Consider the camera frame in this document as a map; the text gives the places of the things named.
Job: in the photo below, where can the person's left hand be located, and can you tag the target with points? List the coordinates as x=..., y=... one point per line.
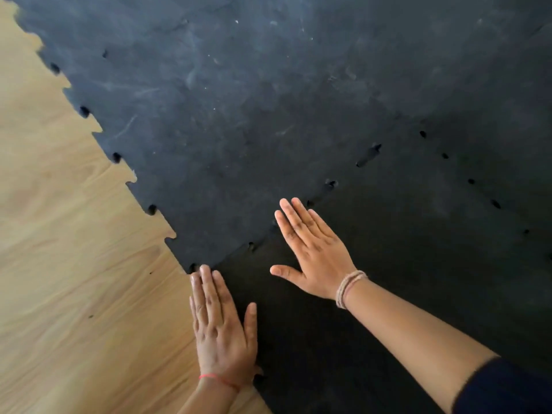
x=224, y=340

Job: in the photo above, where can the person's right hand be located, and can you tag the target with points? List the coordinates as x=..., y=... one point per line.
x=321, y=262

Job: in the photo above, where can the person's right little finger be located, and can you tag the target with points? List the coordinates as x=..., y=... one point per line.
x=324, y=225

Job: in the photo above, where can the person's left little finger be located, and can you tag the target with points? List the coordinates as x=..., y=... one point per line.
x=192, y=314

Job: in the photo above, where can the person's right thumb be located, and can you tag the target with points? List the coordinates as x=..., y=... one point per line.
x=285, y=272

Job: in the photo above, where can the person's left thumb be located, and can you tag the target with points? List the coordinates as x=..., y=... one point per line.
x=250, y=325

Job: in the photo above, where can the person's right middle finger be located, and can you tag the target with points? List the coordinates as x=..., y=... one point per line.
x=299, y=222

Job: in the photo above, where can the person's left middle finger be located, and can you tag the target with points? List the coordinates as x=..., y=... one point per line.
x=210, y=295

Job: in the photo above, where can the person's left forearm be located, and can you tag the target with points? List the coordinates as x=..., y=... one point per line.
x=211, y=398

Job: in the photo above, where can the person's right forearm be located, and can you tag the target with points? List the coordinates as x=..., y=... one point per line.
x=414, y=336

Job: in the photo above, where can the red thread wristband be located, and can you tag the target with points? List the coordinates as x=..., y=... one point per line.
x=220, y=378

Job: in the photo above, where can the black interlocking mat tile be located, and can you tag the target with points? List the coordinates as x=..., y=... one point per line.
x=388, y=237
x=504, y=133

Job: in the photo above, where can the scuffed grey interlocking mat tile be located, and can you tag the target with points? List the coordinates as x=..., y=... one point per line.
x=241, y=103

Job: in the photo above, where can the dark blue sleeve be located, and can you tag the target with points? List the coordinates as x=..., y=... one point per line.
x=509, y=390

